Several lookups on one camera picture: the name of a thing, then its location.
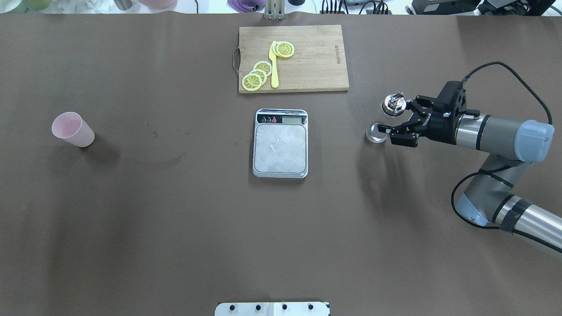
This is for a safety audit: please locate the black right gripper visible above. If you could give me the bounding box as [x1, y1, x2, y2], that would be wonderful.
[377, 96, 458, 147]

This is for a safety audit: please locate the pink plastic cup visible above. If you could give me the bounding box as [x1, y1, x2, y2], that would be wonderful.
[51, 111, 95, 147]

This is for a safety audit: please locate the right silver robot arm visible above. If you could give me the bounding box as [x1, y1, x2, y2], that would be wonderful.
[366, 90, 561, 254]

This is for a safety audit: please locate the silver digital kitchen scale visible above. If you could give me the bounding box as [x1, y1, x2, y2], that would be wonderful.
[252, 108, 309, 179]

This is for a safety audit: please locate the wooden cutting board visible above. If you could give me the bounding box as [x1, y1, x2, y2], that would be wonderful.
[238, 25, 350, 93]

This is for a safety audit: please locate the yellow toy knife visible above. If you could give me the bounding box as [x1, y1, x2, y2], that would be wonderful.
[268, 41, 279, 89]

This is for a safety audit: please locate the lemon slice near knife tip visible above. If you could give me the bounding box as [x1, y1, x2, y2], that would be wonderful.
[273, 41, 295, 58]

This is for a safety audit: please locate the lemon slice middle stack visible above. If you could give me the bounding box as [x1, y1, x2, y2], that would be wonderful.
[249, 68, 268, 85]

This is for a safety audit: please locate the lemon slice stack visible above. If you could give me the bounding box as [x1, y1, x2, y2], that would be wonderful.
[253, 61, 272, 76]
[249, 68, 268, 85]
[241, 72, 264, 92]

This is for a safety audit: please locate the lemon slice upper stack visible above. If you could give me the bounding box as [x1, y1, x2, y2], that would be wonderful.
[253, 61, 272, 76]

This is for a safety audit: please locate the lemon slice lower stack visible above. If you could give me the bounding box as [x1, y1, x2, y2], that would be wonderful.
[241, 72, 264, 92]

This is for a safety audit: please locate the purple cloth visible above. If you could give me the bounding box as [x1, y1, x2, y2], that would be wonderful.
[227, 0, 265, 13]

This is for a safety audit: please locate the white mounting plate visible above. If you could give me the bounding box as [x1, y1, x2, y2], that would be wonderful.
[214, 302, 331, 316]

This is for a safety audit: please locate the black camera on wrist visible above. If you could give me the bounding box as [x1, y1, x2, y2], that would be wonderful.
[433, 81, 467, 117]

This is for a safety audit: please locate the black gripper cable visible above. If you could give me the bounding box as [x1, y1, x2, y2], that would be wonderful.
[450, 61, 553, 229]

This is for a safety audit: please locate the aluminium frame post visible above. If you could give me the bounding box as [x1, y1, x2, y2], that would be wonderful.
[264, 0, 287, 20]

